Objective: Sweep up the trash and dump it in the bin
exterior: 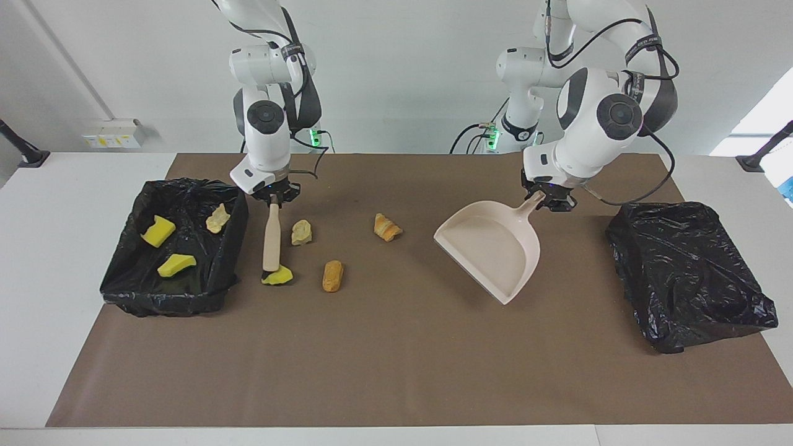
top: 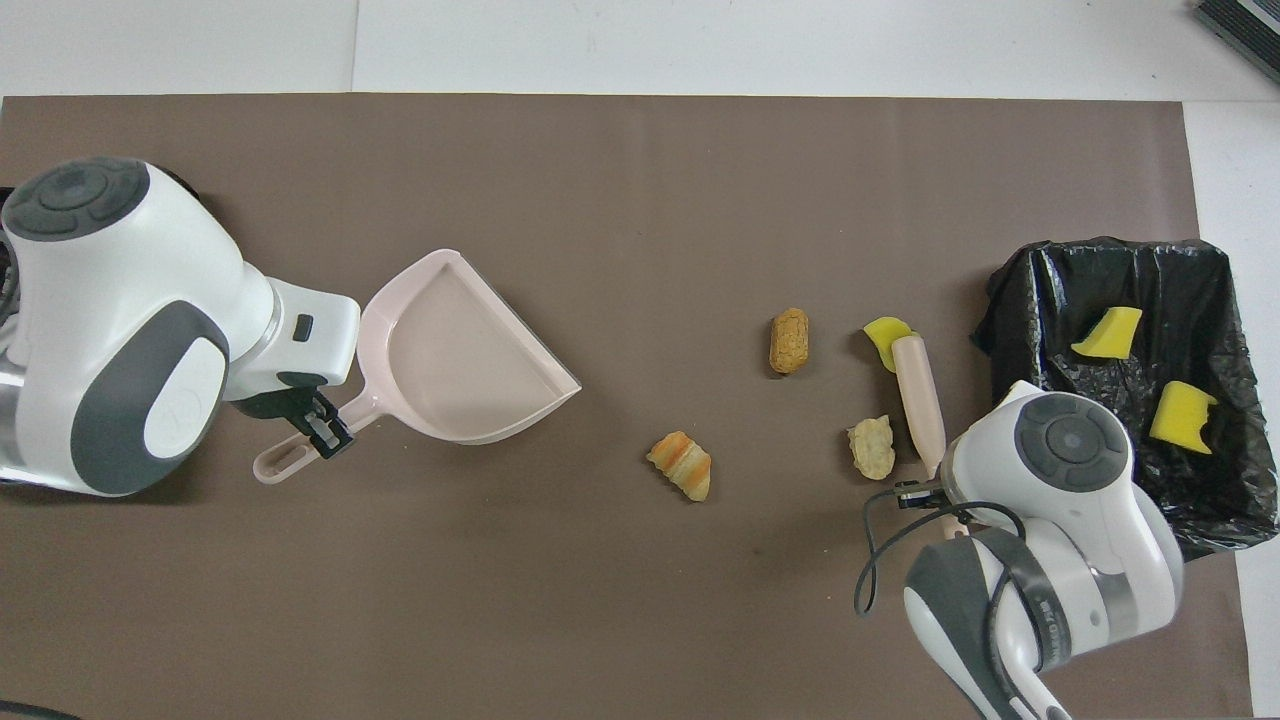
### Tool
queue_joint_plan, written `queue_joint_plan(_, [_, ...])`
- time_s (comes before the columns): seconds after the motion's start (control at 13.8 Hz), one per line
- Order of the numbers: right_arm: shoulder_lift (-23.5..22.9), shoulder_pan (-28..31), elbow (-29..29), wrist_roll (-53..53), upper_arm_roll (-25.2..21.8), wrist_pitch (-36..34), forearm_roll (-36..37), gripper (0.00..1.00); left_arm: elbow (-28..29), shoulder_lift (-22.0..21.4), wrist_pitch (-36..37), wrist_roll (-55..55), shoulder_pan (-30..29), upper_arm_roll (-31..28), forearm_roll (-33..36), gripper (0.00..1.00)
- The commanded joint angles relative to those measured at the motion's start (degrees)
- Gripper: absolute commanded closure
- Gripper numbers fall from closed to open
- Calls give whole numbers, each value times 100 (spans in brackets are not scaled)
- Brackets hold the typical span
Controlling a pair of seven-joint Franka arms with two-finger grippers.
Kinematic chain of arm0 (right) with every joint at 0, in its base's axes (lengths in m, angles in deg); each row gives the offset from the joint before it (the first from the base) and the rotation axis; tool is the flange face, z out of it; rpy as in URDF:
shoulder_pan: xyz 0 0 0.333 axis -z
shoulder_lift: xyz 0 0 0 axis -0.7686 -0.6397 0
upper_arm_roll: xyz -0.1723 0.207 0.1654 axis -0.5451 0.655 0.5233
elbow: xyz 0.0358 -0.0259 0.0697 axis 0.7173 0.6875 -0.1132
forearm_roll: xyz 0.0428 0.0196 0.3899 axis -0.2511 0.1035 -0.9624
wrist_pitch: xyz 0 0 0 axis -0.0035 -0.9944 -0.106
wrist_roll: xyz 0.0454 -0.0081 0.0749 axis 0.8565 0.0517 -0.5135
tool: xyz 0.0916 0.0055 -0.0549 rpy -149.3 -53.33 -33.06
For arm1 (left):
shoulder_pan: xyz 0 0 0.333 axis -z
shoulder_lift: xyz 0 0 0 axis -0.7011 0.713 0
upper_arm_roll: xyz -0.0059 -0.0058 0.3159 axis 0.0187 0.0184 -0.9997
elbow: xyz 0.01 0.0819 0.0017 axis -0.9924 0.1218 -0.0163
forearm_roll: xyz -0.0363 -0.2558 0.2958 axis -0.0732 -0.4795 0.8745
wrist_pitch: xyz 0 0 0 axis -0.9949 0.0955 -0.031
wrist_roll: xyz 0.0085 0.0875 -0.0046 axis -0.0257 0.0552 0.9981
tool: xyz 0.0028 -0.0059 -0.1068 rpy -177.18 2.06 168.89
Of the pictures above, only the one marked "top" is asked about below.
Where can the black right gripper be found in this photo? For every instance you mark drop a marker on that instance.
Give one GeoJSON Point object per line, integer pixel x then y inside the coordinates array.
{"type": "Point", "coordinates": [918, 495]}

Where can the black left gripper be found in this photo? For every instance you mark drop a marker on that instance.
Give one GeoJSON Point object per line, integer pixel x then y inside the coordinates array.
{"type": "Point", "coordinates": [280, 398]}

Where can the pale tan dumpling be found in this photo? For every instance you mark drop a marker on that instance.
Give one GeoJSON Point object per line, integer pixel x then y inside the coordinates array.
{"type": "Point", "coordinates": [873, 448]}

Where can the pale pink plastic dustpan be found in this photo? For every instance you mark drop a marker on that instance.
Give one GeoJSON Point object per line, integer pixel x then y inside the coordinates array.
{"type": "Point", "coordinates": [460, 350]}

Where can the rounded yellow sponge piece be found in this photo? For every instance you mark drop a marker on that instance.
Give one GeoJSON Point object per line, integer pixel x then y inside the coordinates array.
{"type": "Point", "coordinates": [882, 335]}

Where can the brown oval bread roll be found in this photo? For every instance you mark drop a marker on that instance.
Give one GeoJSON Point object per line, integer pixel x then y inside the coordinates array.
{"type": "Point", "coordinates": [789, 340]}

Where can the orange striped croissant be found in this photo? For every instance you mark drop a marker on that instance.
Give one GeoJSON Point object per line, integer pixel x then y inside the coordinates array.
{"type": "Point", "coordinates": [683, 465]}

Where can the small yellow sponge piece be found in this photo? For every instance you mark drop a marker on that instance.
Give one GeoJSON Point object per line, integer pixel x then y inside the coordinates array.
{"type": "Point", "coordinates": [1108, 335]}

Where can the large notched yellow sponge piece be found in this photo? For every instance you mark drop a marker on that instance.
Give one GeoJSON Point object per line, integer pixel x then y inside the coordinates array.
{"type": "Point", "coordinates": [1182, 418]}

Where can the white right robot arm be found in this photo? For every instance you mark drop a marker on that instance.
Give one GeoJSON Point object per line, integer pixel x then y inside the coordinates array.
{"type": "Point", "coordinates": [1060, 500]}

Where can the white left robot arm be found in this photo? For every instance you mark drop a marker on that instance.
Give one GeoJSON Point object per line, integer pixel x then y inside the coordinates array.
{"type": "Point", "coordinates": [130, 300]}

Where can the brown table mat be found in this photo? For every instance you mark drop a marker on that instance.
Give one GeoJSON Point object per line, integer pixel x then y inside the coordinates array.
{"type": "Point", "coordinates": [650, 200]}

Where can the dark ribbed device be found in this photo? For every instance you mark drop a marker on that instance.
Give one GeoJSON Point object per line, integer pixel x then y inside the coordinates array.
{"type": "Point", "coordinates": [1245, 30]}

